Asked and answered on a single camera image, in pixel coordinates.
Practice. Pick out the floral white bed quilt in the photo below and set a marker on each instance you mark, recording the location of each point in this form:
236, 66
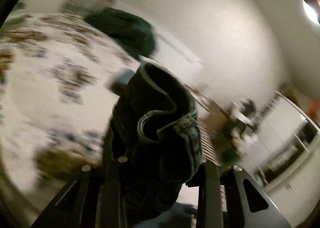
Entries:
55, 100

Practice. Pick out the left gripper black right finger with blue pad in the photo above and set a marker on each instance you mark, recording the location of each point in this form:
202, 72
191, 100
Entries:
231, 198

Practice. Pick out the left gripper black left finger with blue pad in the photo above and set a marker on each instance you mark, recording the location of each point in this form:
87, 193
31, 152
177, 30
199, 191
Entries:
94, 197

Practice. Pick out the chair piled with clothes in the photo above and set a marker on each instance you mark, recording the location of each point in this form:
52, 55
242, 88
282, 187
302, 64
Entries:
243, 121

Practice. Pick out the dark blue denim jeans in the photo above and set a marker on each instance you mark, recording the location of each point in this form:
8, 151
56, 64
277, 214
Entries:
153, 142

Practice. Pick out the white bed headboard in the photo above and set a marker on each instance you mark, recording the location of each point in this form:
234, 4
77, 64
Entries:
173, 55

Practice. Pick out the dark green fluffy blanket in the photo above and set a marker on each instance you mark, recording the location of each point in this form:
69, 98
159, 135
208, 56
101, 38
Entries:
131, 32

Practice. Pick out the brown checkered bed sheet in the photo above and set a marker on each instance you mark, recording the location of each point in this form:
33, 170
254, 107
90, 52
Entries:
203, 106

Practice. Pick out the white wardrobe shelving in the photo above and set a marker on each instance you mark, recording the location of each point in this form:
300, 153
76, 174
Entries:
287, 136

